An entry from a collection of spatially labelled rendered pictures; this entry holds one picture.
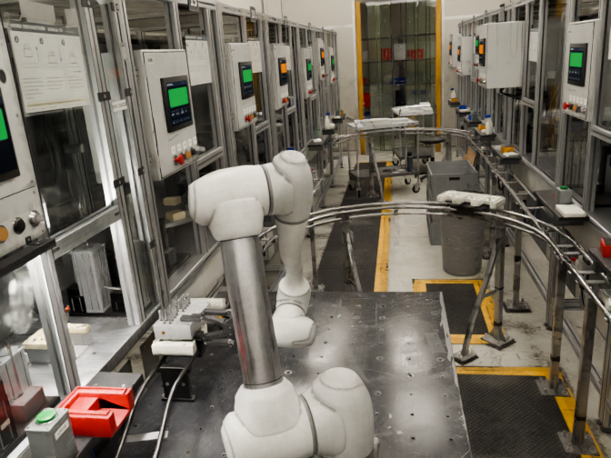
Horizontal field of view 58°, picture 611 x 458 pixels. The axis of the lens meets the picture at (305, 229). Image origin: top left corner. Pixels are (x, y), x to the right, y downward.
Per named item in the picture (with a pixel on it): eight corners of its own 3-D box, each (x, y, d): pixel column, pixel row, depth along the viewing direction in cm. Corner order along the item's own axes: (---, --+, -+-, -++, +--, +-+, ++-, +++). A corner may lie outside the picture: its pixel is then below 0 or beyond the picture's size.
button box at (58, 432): (59, 474, 121) (48, 429, 118) (27, 472, 122) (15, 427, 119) (79, 450, 129) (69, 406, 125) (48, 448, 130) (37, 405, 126)
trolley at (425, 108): (439, 174, 786) (439, 104, 757) (398, 176, 788) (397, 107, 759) (427, 163, 866) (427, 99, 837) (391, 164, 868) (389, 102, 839)
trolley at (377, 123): (356, 199, 682) (353, 120, 653) (346, 189, 735) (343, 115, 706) (425, 192, 694) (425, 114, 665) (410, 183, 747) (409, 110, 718)
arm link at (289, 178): (303, 195, 157) (256, 203, 153) (305, 139, 146) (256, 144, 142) (318, 223, 147) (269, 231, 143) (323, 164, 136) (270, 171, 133)
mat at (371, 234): (385, 339, 350) (385, 337, 349) (293, 338, 360) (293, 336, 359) (393, 161, 899) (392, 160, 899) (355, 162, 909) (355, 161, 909)
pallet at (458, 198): (436, 210, 337) (436, 194, 334) (447, 204, 347) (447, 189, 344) (495, 218, 313) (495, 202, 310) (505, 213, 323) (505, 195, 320)
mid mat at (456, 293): (509, 344, 334) (509, 343, 333) (415, 343, 343) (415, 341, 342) (485, 279, 427) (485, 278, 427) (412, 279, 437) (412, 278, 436)
